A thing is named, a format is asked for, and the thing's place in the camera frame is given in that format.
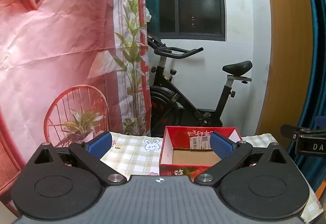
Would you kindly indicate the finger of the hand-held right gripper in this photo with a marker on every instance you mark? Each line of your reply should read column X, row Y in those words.
column 290, row 131

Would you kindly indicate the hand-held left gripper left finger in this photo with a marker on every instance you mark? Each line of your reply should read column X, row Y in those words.
column 100, row 145

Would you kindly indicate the wooden door panel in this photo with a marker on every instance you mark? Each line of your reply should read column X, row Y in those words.
column 287, row 35

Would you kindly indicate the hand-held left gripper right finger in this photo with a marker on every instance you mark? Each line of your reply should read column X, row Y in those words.
column 221, row 146

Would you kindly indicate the red printed backdrop cloth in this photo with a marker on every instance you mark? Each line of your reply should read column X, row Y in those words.
column 63, row 22

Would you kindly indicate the white crumpled plastic bag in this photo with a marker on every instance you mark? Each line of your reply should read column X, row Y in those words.
column 148, row 13

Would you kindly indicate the black exercise bike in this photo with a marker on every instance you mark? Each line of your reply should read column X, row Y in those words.
column 163, row 101

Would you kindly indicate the red cardboard box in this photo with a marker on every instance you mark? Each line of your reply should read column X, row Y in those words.
column 178, row 137

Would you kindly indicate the checked bunny print tablecloth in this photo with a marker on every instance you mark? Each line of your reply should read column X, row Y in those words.
column 132, row 152

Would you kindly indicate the blue pleated curtain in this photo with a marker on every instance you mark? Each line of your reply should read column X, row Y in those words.
column 315, row 61

